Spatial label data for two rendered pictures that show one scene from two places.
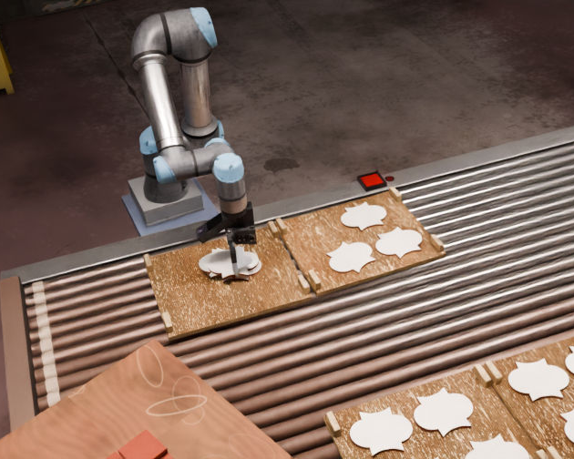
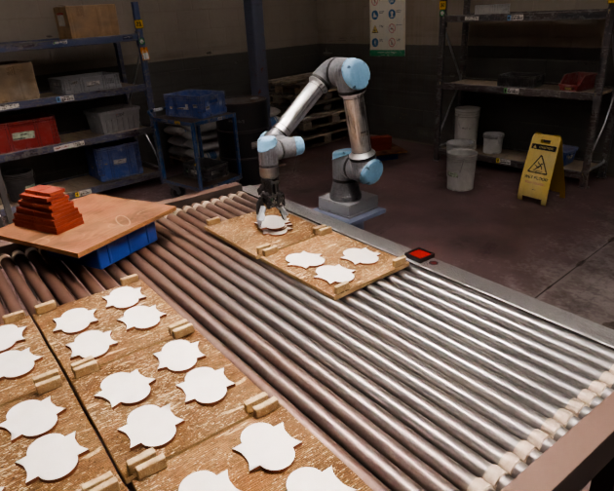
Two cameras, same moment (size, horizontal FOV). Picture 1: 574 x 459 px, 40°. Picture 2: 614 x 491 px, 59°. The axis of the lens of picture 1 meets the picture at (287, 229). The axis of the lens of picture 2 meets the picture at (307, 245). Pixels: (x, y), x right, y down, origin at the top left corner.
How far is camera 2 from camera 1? 2.26 m
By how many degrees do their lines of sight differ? 61
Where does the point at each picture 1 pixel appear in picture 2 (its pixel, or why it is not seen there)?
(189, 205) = (341, 209)
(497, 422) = (133, 342)
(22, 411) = not seen: hidden behind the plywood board
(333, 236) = (328, 250)
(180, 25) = (335, 63)
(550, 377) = (180, 360)
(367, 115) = not seen: outside the picture
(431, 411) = (141, 312)
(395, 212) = (377, 268)
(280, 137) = not seen: outside the picture
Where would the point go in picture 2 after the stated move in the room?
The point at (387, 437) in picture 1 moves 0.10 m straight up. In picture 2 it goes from (117, 299) to (111, 271)
